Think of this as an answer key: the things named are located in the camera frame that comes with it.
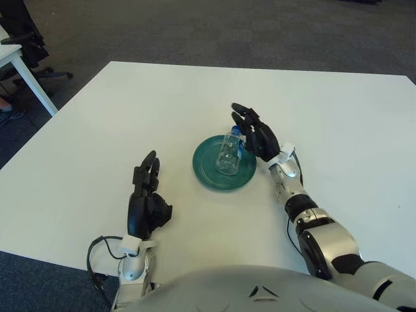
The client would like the seated person foot with shoe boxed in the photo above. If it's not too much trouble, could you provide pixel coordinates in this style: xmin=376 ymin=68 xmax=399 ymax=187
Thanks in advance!
xmin=0 ymin=97 xmax=26 ymax=127

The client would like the white desk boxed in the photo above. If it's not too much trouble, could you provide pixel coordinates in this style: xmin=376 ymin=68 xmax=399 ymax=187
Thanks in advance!
xmin=0 ymin=44 xmax=59 ymax=117

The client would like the green round plate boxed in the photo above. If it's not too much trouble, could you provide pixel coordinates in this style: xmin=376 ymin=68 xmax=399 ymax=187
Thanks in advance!
xmin=192 ymin=135 xmax=257 ymax=193

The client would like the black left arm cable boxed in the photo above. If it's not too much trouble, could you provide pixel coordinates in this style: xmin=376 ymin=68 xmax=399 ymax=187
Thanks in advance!
xmin=86 ymin=235 xmax=126 ymax=306

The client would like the black office chair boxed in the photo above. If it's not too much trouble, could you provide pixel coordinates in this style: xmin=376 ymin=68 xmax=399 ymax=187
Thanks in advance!
xmin=0 ymin=0 xmax=74 ymax=92

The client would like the silver robot torso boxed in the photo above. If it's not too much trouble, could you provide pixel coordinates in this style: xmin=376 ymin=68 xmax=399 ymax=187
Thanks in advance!
xmin=122 ymin=265 xmax=404 ymax=312

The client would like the clear bottle with blue cap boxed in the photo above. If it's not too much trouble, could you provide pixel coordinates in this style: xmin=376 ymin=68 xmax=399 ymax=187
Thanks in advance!
xmin=214 ymin=126 xmax=247 ymax=176

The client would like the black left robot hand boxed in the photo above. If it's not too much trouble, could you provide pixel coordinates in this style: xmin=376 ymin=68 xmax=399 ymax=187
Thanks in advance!
xmin=127 ymin=149 xmax=173 ymax=241

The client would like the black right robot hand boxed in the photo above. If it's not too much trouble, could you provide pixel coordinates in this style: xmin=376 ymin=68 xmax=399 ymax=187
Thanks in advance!
xmin=230 ymin=103 xmax=282 ymax=163

